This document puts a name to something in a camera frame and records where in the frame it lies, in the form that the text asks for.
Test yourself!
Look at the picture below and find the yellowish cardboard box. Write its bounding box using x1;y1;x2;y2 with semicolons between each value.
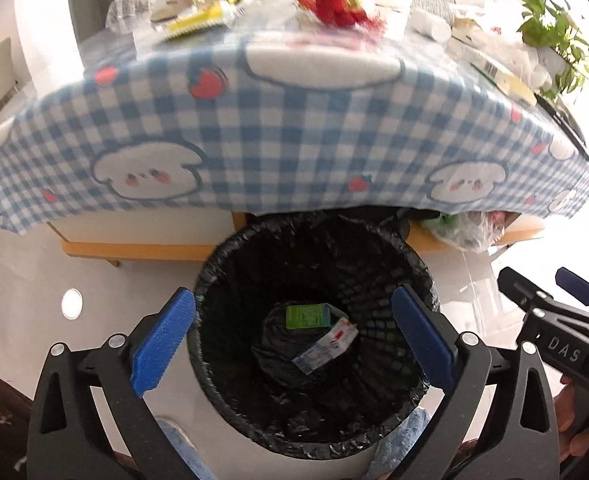
467;52;538;107

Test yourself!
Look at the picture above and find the wooden table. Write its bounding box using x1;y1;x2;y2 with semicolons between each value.
47;207;545;267

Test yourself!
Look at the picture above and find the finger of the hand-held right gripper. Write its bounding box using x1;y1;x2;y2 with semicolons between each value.
555;267;589;318
498;267;553;313

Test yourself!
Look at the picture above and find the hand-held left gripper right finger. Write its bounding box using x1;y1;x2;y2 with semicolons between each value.
392;284;560;480

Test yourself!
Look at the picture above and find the white paper roll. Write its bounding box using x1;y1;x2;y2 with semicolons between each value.
412;7;453;42

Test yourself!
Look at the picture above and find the white red-printed plastic bag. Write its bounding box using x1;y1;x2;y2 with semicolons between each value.
452;0;525;53

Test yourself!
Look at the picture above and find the green potted plant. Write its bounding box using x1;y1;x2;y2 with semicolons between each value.
517;0;589;102

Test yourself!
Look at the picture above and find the blue fuzzy slipper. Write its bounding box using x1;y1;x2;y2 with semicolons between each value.
369;407;429;480
153;416;216;480

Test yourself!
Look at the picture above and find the clear plastic bag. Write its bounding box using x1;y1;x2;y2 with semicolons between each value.
106;0;161;36

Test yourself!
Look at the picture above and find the trash bin with black liner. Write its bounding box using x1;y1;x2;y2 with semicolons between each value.
187;210;440;458

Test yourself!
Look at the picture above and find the white printed wrapper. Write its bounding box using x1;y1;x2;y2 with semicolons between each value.
293;317;359;375

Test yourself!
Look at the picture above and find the green carton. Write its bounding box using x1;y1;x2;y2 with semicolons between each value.
285;304;333;330

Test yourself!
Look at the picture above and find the white crumpled paper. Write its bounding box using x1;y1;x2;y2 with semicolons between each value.
234;0;305;30

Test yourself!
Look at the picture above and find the yellow wrapper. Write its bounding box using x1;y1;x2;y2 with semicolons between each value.
152;0;255;41

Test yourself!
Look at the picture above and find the blue checked tablecloth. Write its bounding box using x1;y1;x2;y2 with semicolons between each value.
0;25;589;236

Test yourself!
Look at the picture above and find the clear bag under table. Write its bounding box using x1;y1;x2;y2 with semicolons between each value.
419;209;508;253

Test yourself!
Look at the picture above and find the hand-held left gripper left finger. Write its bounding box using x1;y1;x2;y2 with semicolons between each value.
27;287;198;480

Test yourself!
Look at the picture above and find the red wrapper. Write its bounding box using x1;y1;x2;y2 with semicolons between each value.
294;0;388;36

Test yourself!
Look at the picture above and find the person's right hand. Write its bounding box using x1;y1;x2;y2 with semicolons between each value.
553;380;589;467

